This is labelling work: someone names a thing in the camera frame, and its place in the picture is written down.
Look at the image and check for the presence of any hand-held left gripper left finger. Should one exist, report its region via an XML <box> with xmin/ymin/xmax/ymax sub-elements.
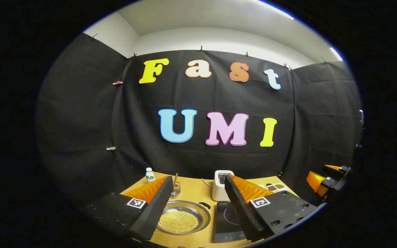
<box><xmin>81</xmin><ymin>176</ymin><xmax>174</xmax><ymax>241</ymax></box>

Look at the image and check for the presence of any pile of yellow soybeans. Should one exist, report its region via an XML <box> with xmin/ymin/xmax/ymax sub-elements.
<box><xmin>159</xmin><ymin>211</ymin><xmax>199</xmax><ymax>233</ymax></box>

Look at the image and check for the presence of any white divided tray of beans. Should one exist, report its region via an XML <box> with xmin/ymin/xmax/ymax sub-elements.
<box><xmin>265</xmin><ymin>183</ymin><xmax>289</xmax><ymax>193</ymax></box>

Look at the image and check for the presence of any white toaster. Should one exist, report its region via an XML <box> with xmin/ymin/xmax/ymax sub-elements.
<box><xmin>212</xmin><ymin>170</ymin><xmax>235</xmax><ymax>202</ymax></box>

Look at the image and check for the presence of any steel pot with black handles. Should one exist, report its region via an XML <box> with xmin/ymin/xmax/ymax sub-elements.
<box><xmin>155</xmin><ymin>200</ymin><xmax>212</xmax><ymax>236</ymax></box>

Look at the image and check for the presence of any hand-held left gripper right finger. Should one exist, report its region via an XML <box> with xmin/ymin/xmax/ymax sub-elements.
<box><xmin>224</xmin><ymin>174</ymin><xmax>319</xmax><ymax>242</ymax></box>

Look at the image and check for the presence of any black induction cooktop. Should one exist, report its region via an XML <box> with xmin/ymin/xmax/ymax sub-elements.
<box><xmin>213</xmin><ymin>201</ymin><xmax>251</xmax><ymax>243</ymax></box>

